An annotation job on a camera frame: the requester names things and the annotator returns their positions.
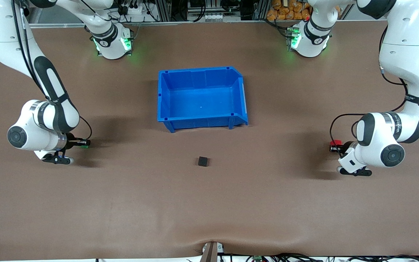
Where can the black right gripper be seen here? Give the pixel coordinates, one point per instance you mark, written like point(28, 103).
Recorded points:
point(71, 143)

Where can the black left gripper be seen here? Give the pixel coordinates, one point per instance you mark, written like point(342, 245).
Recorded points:
point(347, 147)

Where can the small red cube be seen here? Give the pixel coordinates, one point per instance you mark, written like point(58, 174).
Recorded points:
point(336, 142)

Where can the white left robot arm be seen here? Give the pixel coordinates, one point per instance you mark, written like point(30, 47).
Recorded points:
point(406, 54)

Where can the small black cube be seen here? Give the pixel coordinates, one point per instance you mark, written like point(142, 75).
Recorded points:
point(203, 161)

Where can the brown table mat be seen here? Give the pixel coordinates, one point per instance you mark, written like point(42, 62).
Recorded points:
point(122, 203)

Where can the blue plastic storage bin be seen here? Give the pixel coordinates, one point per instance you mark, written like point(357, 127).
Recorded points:
point(202, 98)

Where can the white power strip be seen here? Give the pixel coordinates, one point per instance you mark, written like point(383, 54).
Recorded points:
point(133, 10)

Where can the orange snack bags pile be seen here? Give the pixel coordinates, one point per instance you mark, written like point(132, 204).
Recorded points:
point(278, 14)

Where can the metal table clamp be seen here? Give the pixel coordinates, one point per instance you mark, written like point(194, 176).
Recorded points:
point(211, 253)

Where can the white terminal block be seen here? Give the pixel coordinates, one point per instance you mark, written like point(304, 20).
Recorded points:
point(213, 16)

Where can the aluminium table edge rail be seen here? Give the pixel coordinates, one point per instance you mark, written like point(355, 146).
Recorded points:
point(195, 22)

